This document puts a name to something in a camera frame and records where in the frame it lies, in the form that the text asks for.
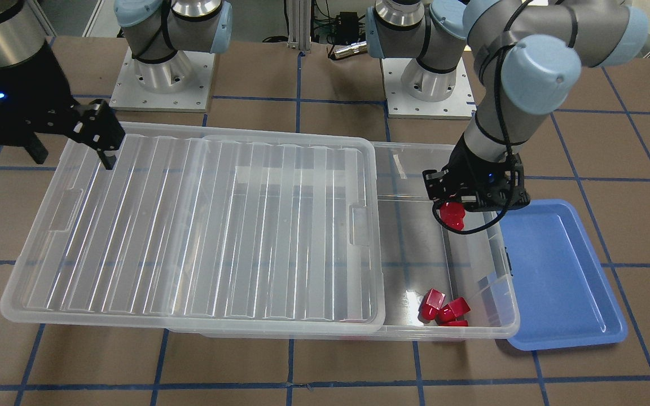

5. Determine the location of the red block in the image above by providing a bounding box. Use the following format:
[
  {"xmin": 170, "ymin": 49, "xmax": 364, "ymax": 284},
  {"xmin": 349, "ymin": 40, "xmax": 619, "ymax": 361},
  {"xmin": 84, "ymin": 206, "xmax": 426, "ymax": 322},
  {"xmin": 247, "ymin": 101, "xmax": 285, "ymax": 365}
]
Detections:
[
  {"xmin": 438, "ymin": 320, "xmax": 469, "ymax": 327},
  {"xmin": 418, "ymin": 288, "xmax": 446, "ymax": 323},
  {"xmin": 436, "ymin": 298, "xmax": 471, "ymax": 324},
  {"xmin": 438, "ymin": 201, "xmax": 466, "ymax": 231}
]

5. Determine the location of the clear plastic box lid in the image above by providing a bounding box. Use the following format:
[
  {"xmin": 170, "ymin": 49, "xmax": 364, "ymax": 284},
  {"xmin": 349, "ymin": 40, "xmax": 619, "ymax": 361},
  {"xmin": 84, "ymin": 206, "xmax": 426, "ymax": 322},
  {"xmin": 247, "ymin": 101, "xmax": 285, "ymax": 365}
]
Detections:
[{"xmin": 0, "ymin": 123, "xmax": 385, "ymax": 337}]

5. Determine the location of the clear plastic storage box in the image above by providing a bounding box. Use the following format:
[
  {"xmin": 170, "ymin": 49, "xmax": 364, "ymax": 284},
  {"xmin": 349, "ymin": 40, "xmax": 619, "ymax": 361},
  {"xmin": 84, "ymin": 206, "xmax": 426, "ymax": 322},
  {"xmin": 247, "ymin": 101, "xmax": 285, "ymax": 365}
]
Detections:
[{"xmin": 167, "ymin": 141, "xmax": 521, "ymax": 341}]

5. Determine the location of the red block in box bottom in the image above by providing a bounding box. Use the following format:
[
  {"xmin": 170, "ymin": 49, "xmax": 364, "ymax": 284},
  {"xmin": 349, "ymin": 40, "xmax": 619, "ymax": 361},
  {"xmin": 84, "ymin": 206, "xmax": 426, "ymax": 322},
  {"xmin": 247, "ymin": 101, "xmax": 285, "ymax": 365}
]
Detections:
[{"xmin": 438, "ymin": 320, "xmax": 469, "ymax": 327}]

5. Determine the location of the blue plastic tray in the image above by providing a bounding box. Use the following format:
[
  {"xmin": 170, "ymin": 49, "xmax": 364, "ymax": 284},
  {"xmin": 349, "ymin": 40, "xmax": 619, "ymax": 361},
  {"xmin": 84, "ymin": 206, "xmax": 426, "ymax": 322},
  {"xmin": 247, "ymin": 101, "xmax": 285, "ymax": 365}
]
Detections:
[{"xmin": 499, "ymin": 200, "xmax": 629, "ymax": 351}]

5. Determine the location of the black power supply background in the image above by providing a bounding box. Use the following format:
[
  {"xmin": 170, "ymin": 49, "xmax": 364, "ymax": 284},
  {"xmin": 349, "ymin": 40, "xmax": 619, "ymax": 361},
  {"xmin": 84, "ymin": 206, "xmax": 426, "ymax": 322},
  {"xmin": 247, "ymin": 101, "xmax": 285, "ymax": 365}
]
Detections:
[{"xmin": 336, "ymin": 11, "xmax": 359, "ymax": 42}]

